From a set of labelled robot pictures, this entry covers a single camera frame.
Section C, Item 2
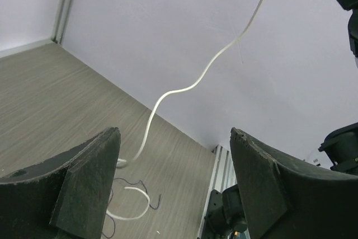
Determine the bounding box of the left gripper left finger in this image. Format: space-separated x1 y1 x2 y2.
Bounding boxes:
1 127 121 238

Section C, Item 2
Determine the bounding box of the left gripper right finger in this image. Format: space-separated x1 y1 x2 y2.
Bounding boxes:
230 128 357 238

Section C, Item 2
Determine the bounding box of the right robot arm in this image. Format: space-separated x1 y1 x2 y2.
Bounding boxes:
220 0 357 238

